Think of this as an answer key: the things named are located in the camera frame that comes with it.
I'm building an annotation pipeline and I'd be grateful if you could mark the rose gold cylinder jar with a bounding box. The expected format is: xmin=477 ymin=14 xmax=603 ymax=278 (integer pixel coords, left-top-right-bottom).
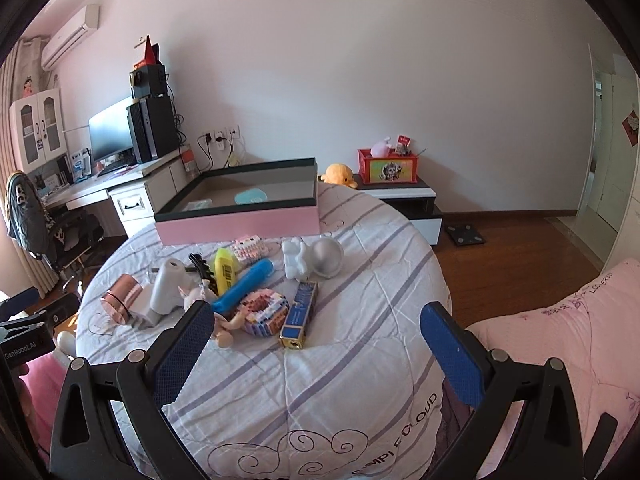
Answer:
xmin=102 ymin=274 xmax=146 ymax=325

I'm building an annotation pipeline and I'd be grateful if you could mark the black computer monitor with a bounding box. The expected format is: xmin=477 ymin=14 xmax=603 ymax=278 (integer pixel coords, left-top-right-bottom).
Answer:
xmin=88 ymin=96 xmax=136 ymax=163

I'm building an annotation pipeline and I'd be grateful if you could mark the yellow plush toy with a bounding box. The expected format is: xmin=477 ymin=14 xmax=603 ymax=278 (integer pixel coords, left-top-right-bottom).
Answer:
xmin=320 ymin=162 xmax=359 ymax=189

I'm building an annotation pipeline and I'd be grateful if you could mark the pink storage box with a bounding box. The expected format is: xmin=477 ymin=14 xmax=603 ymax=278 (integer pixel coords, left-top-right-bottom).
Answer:
xmin=153 ymin=157 xmax=321 ymax=247

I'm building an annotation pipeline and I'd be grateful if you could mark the grey jacket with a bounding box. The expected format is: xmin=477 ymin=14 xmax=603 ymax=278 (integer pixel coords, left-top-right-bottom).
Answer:
xmin=6 ymin=171 xmax=56 ymax=256

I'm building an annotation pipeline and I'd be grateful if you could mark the black hair clip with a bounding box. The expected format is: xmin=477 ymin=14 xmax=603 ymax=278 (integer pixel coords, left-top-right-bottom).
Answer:
xmin=188 ymin=253 xmax=213 ymax=286

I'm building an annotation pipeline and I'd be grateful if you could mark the white air conditioner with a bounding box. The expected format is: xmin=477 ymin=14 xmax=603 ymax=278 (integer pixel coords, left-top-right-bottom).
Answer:
xmin=40 ymin=4 xmax=101 ymax=72

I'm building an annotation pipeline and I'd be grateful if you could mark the black power cable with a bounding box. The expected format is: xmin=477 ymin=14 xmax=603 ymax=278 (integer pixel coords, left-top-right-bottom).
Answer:
xmin=198 ymin=134 xmax=216 ymax=171

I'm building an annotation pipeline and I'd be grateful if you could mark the white door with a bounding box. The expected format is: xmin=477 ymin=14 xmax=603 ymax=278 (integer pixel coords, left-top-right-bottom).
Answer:
xmin=575 ymin=42 xmax=640 ymax=271

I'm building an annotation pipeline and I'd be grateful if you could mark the black bathroom scale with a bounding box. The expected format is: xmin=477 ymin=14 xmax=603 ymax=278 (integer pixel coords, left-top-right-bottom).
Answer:
xmin=445 ymin=224 xmax=487 ymax=246

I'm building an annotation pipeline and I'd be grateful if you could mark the pink white bead block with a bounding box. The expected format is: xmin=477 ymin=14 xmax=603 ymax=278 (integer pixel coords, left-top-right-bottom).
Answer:
xmin=231 ymin=235 xmax=266 ymax=265

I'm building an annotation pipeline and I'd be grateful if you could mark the black computer tower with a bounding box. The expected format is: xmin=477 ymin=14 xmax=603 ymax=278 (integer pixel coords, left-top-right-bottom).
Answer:
xmin=125 ymin=96 xmax=180 ymax=163

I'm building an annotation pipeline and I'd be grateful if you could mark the black speaker box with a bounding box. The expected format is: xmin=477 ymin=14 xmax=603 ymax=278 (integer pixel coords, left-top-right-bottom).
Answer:
xmin=130 ymin=62 xmax=168 ymax=101

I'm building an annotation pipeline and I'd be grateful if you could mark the white bear figurine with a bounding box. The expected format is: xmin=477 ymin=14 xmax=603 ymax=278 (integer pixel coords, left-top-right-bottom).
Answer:
xmin=281 ymin=238 xmax=313 ymax=281

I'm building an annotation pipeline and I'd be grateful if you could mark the yellow highlighter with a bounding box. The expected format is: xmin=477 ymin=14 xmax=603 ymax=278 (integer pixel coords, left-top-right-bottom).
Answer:
xmin=214 ymin=247 xmax=238 ymax=297

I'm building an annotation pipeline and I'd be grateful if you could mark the white cylinder device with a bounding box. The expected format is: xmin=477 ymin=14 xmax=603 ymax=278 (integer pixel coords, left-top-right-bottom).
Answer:
xmin=150 ymin=258 xmax=187 ymax=313

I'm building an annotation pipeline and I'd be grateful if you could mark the red desk calendar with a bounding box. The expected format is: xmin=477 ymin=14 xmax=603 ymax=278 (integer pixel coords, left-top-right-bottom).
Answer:
xmin=132 ymin=35 xmax=161 ymax=68

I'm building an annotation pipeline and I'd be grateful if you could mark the beige curtain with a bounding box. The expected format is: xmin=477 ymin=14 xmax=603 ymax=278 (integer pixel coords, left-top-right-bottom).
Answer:
xmin=0 ymin=35 xmax=56 ymax=296

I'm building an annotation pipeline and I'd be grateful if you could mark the white glass-door cabinet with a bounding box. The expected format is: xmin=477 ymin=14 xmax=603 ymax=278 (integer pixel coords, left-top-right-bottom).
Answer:
xmin=9 ymin=87 xmax=68 ymax=173

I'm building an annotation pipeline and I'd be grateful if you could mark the black office chair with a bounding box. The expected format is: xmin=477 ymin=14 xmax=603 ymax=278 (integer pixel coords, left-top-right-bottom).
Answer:
xmin=7 ymin=170 xmax=108 ymax=281

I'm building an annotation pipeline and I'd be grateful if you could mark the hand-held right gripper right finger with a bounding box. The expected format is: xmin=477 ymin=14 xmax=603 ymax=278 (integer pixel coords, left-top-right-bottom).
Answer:
xmin=420 ymin=301 xmax=585 ymax=480

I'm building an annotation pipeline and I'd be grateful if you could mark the baby doll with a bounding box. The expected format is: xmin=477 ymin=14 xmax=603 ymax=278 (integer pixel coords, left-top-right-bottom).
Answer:
xmin=214 ymin=309 xmax=250 ymax=350

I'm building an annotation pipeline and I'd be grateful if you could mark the red door decoration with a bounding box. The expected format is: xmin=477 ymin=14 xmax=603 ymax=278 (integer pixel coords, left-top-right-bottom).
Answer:
xmin=620 ymin=110 xmax=640 ymax=147

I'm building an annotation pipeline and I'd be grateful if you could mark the white desk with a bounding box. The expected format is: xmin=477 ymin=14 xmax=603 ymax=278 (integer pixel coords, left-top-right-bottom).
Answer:
xmin=37 ymin=147 xmax=193 ymax=241

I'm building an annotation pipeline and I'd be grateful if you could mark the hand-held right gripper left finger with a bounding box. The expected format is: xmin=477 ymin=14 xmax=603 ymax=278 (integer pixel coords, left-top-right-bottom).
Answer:
xmin=50 ymin=301 xmax=216 ymax=480

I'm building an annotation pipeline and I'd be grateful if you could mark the red storage crate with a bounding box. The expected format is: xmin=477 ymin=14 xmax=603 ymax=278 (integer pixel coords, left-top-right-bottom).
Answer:
xmin=357 ymin=148 xmax=420 ymax=184

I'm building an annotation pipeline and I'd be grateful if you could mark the black white low cabinet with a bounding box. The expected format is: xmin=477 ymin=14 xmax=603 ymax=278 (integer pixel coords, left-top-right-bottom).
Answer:
xmin=350 ymin=174 xmax=444 ymax=247

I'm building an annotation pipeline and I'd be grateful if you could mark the blue white box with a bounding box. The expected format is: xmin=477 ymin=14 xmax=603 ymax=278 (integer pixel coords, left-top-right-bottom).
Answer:
xmin=70 ymin=150 xmax=93 ymax=183

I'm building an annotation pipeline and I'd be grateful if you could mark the blue highlighter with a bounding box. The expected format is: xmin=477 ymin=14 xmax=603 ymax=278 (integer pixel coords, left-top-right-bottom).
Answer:
xmin=210 ymin=258 xmax=275 ymax=315

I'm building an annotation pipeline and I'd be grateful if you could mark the pink quilt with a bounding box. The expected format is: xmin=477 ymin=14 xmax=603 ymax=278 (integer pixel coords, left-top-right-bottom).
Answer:
xmin=465 ymin=259 xmax=640 ymax=480

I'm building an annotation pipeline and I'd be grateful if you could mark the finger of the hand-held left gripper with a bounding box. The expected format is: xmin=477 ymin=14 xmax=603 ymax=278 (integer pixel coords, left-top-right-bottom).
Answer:
xmin=0 ymin=286 xmax=41 ymax=318
xmin=27 ymin=293 xmax=82 ymax=335

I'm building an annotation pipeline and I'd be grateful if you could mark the blue rectangular box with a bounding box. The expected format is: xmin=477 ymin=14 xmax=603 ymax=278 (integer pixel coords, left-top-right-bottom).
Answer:
xmin=279 ymin=281 xmax=319 ymax=350

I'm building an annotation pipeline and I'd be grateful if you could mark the striped grey quilt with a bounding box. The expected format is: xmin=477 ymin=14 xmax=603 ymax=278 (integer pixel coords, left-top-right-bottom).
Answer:
xmin=75 ymin=182 xmax=453 ymax=480

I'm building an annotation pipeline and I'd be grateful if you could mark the colorful block ring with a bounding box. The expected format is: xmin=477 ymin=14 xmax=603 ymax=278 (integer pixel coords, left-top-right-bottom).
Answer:
xmin=236 ymin=290 xmax=291 ymax=337

